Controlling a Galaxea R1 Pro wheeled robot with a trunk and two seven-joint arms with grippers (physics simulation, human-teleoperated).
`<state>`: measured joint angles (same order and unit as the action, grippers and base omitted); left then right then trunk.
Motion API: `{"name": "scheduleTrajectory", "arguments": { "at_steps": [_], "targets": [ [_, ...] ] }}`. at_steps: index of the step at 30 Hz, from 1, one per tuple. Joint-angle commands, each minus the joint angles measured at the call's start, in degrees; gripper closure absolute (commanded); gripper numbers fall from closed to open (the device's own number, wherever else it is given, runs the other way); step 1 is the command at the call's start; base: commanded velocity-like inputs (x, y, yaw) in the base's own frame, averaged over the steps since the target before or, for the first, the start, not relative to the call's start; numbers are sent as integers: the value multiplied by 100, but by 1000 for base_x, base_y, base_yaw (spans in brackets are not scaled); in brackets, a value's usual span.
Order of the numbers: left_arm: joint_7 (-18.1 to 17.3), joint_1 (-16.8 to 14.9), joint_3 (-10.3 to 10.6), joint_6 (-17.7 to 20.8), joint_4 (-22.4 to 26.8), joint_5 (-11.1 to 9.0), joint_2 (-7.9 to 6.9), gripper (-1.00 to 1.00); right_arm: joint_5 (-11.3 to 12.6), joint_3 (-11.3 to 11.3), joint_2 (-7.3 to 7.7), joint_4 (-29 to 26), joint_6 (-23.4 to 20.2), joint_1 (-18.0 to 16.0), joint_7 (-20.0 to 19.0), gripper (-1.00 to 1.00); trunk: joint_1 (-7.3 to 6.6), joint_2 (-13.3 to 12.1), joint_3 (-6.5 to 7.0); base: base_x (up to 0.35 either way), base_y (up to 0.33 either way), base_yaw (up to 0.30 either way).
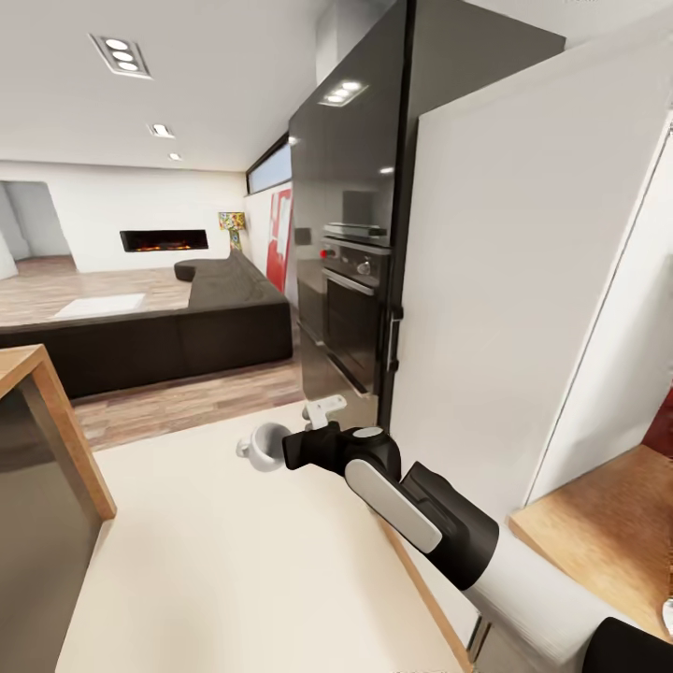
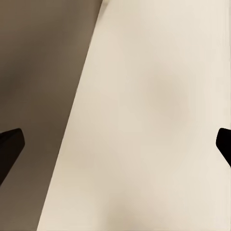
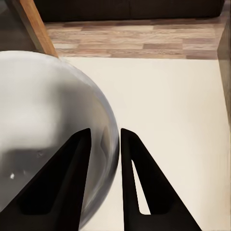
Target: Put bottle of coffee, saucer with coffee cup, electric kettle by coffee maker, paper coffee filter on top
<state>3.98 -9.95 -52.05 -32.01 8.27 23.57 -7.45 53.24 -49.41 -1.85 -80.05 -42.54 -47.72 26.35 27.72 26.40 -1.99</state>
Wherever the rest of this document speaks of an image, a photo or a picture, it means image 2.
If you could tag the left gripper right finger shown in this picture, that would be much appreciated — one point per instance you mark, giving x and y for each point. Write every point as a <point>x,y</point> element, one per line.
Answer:
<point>223,142</point>

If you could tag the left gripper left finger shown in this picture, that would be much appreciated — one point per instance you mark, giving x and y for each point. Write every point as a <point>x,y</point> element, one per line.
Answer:
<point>12,143</point>

